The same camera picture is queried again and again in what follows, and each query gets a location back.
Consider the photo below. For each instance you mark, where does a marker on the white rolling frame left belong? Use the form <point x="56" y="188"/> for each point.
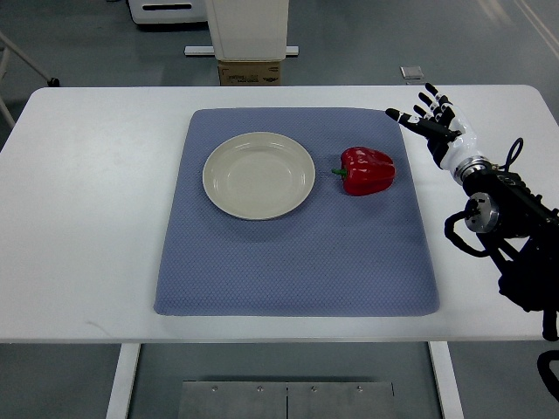
<point x="21" y="75"/>

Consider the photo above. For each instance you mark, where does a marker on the cream round plate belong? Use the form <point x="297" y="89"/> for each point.
<point x="258" y="176"/>

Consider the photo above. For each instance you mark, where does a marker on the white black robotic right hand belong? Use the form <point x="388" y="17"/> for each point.
<point x="450" y="138"/>

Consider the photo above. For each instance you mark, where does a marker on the brown cardboard box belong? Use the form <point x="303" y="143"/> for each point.
<point x="247" y="73"/>

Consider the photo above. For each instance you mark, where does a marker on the white cabinet with slot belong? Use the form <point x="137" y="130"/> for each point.
<point x="167" y="12"/>

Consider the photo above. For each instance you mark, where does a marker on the small grey floor tile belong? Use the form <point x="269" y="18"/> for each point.
<point x="411" y="72"/>

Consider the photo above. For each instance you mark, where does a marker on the red bell pepper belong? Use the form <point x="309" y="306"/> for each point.
<point x="365" y="171"/>

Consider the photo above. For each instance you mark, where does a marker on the right white table leg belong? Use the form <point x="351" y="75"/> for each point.
<point x="448" y="392"/>

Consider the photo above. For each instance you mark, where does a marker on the blue quilted table mat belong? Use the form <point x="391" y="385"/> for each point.
<point x="335" y="255"/>

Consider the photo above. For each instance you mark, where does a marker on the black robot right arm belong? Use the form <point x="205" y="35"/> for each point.
<point x="503" y="220"/>

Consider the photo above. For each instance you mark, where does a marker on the white table leg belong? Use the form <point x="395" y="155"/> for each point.
<point x="448" y="392"/>
<point x="124" y="380"/>

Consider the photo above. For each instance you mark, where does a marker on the left white table leg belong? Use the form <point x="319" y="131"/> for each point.
<point x="124" y="380"/>

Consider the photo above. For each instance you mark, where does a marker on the white pedestal column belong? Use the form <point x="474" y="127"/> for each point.
<point x="246" y="31"/>

